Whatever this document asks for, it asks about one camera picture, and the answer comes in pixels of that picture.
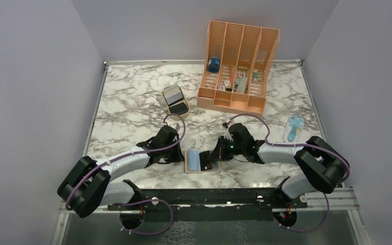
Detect blue packaged item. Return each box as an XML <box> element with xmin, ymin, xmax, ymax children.
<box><xmin>282</xmin><ymin>115</ymin><xmax>304</xmax><ymax>143</ymax></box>

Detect white tube in organizer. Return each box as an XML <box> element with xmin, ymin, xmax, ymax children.
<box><xmin>252</xmin><ymin>69</ymin><xmax>258</xmax><ymax>83</ymax></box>

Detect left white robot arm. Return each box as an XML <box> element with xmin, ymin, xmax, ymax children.
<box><xmin>57</xmin><ymin>125</ymin><xmax>184</xmax><ymax>218</ymax></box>

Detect small items in organizer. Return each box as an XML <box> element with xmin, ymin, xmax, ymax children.
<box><xmin>217</xmin><ymin>70</ymin><xmax>247</xmax><ymax>93</ymax></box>

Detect purple cable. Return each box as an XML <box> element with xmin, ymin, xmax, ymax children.
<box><xmin>222</xmin><ymin>113</ymin><xmax>351</xmax><ymax>182</ymax></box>
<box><xmin>64</xmin><ymin>113</ymin><xmax>186</xmax><ymax>211</ymax></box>

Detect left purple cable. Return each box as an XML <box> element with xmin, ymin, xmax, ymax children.
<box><xmin>64</xmin><ymin>113</ymin><xmax>186</xmax><ymax>211</ymax></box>

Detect blue round jar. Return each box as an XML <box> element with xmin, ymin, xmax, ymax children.
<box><xmin>207</xmin><ymin>56</ymin><xmax>221</xmax><ymax>74</ymax></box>

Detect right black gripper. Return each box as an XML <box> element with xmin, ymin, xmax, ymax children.
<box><xmin>208</xmin><ymin>135</ymin><xmax>245</xmax><ymax>161</ymax></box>

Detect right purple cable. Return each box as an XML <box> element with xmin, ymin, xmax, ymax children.
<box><xmin>222</xmin><ymin>113</ymin><xmax>351</xmax><ymax>182</ymax></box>

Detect black mounting base rail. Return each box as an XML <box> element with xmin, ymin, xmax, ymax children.
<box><xmin>60</xmin><ymin>187</ymin><xmax>359</xmax><ymax>222</ymax></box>

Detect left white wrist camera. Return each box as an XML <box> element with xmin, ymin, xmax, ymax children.
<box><xmin>169</xmin><ymin>124</ymin><xmax>181</xmax><ymax>132</ymax></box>

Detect beige leather card holder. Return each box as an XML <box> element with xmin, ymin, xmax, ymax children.
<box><xmin>184</xmin><ymin>150</ymin><xmax>221</xmax><ymax>174</ymax></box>

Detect white card stack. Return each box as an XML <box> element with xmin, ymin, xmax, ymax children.
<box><xmin>162</xmin><ymin>84</ymin><xmax>184</xmax><ymax>105</ymax></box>

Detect beige tray with cards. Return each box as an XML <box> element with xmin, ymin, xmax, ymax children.
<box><xmin>162</xmin><ymin>84</ymin><xmax>190</xmax><ymax>120</ymax></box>

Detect orange plastic desk organizer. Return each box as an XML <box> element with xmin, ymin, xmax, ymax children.
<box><xmin>197</xmin><ymin>20</ymin><xmax>280</xmax><ymax>116</ymax></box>

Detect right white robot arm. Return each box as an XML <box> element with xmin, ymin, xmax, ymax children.
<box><xmin>207</xmin><ymin>123</ymin><xmax>350</xmax><ymax>208</ymax></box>

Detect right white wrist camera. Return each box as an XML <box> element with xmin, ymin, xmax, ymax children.
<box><xmin>224</xmin><ymin>128</ymin><xmax>233</xmax><ymax>141</ymax></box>

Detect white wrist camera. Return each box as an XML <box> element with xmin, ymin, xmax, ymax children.
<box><xmin>169</xmin><ymin>124</ymin><xmax>181</xmax><ymax>132</ymax></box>
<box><xmin>224</xmin><ymin>128</ymin><xmax>233</xmax><ymax>141</ymax></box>

